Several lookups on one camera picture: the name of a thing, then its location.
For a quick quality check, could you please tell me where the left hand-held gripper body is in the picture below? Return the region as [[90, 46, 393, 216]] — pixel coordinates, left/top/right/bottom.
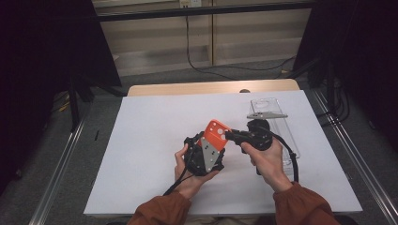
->
[[182, 137, 227, 178]]

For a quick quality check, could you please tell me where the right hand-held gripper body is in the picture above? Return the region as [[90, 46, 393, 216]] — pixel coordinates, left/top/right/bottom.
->
[[238, 112, 289, 153]]

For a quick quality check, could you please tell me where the orange phone case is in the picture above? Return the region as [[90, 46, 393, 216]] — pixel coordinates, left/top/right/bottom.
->
[[196, 118, 233, 153]]

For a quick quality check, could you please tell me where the clear plastic box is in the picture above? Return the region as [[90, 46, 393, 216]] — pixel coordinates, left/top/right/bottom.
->
[[248, 97, 301, 173]]

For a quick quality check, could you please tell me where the person's left hand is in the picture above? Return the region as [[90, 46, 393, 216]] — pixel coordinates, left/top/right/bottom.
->
[[174, 143, 220, 201]]

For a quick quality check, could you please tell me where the person's right hand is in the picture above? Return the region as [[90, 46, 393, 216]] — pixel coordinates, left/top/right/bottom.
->
[[240, 137, 294, 193]]

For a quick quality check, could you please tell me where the white board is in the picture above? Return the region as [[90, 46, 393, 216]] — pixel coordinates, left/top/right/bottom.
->
[[84, 89, 364, 217]]

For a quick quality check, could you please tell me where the wooden table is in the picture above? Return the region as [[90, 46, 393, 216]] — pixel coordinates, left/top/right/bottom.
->
[[126, 78, 300, 98]]

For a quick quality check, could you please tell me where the black metal stand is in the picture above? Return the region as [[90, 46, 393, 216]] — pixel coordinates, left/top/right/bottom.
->
[[67, 74, 126, 132]]

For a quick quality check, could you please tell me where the black horizontal bar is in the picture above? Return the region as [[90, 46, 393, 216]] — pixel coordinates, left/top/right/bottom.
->
[[97, 1, 317, 23]]

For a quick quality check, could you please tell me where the dark curtain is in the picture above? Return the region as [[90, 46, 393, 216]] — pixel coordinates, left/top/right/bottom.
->
[[0, 0, 123, 195], [292, 0, 398, 151]]

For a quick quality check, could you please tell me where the left hand-held gripper cable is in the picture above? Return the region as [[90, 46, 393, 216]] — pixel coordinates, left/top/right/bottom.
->
[[162, 149, 196, 197]]

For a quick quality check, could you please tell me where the hand-held gripper cable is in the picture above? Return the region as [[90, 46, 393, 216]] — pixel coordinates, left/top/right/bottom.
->
[[264, 126, 299, 184], [162, 149, 196, 197]]

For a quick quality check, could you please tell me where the right hand-held gripper cable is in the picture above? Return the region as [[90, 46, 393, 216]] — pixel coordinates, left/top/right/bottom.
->
[[264, 126, 299, 184]]

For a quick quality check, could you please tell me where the black floor cable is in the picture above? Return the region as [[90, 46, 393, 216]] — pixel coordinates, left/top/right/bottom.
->
[[186, 15, 297, 81]]

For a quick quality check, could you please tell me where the bundle of black cables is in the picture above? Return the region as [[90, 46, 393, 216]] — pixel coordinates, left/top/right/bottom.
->
[[315, 79, 351, 126]]

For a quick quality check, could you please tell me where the metal floor rail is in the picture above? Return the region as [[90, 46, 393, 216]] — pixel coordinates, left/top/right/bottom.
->
[[313, 89, 398, 224], [29, 118, 87, 225]]

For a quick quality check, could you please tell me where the white wall socket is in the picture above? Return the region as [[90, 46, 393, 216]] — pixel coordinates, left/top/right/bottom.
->
[[178, 0, 203, 8]]

